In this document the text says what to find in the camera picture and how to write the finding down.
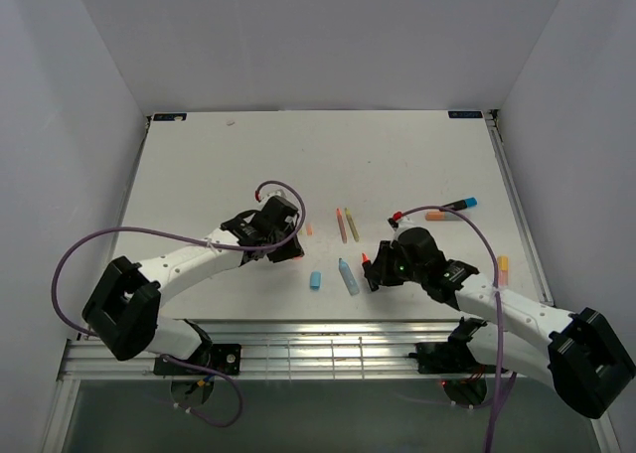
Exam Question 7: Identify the yellow orange highlighter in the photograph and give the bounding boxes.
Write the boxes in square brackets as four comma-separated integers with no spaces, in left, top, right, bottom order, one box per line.
[497,255,509,287]

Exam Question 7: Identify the left blue corner label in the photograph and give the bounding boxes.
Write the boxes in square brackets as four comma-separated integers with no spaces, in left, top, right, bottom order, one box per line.
[152,112,187,122]

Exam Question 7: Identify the peach cap clear highlighter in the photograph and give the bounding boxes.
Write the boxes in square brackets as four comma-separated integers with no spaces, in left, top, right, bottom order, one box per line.
[424,211,470,222]

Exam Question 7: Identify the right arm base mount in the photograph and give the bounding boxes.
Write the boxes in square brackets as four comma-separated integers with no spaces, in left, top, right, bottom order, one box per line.
[407,342,480,374]

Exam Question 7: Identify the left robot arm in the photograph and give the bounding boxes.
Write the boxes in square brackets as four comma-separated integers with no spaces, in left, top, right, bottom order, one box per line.
[81,192,304,374]

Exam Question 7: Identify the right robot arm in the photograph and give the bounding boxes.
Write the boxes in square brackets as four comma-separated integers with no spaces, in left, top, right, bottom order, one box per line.
[362,226,635,419]

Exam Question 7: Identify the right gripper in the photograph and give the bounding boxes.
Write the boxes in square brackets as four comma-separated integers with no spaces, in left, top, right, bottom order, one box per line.
[365,240,426,286]

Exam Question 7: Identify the light blue highlighter marker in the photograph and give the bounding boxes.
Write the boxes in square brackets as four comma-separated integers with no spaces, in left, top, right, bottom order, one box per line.
[338,258,360,296]

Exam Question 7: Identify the black marker blue cap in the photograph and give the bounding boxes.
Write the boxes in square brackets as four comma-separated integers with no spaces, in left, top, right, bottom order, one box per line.
[440,197,478,212]

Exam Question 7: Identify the black marker orange cap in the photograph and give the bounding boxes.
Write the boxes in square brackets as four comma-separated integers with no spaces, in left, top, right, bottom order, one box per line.
[362,252,379,292]

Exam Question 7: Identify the yellow thin highlighter pen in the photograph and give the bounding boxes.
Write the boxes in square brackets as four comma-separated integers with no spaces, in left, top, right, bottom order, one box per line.
[345,208,360,242]

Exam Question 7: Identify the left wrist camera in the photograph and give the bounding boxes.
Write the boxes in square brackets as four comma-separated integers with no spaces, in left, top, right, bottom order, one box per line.
[254,187,287,209]

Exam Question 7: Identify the blue corner label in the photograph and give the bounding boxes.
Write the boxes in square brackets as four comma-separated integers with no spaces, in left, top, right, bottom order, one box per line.
[447,110,483,119]
[152,112,187,122]

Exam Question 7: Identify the orange thin highlighter pen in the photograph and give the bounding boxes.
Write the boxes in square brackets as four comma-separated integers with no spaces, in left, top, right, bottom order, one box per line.
[336,208,348,244]

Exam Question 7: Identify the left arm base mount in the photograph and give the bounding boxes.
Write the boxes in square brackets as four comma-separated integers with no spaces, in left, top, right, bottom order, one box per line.
[153,344,242,377]

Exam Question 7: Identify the light blue marker cap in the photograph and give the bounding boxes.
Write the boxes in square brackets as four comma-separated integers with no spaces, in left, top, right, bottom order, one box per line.
[309,271,322,291]

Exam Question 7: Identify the right blue corner label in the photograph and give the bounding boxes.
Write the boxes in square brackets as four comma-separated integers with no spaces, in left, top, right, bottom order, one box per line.
[447,110,483,119]

